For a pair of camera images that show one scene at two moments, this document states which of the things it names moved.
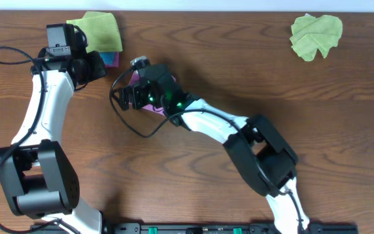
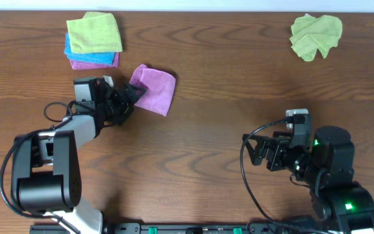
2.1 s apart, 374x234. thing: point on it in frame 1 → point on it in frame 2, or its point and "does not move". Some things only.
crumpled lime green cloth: (310, 34) does not move
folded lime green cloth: (102, 31) does not move
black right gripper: (123, 97) → (277, 145)
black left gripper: (100, 68) → (126, 104)
